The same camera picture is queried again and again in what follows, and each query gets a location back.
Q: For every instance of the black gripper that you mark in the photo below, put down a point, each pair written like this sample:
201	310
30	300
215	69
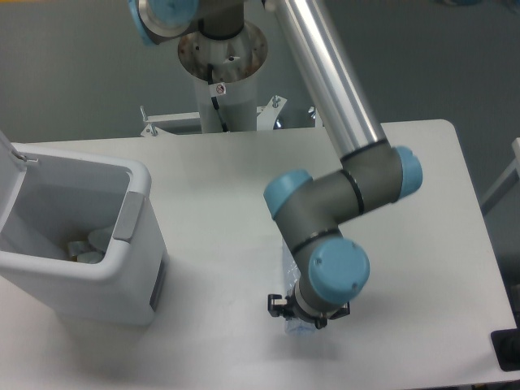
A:
292	305

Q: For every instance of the clear plastic water bottle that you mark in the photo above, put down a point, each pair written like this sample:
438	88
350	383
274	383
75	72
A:
293	326

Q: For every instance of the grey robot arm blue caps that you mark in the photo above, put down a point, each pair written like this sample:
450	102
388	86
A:
355	171

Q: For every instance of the trash inside the can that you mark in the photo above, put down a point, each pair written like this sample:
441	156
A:
93	249

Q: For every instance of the white open trash can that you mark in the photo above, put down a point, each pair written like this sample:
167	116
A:
50	197

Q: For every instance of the black clamp at table edge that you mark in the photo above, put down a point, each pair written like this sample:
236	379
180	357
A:
506	346

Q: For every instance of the white metal base frame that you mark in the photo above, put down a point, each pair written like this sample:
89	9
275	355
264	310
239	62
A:
216	115

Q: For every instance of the white frame at right edge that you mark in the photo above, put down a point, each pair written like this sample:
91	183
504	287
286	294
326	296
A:
504	183

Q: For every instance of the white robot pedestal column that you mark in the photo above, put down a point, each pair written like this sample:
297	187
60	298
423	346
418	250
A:
228	68

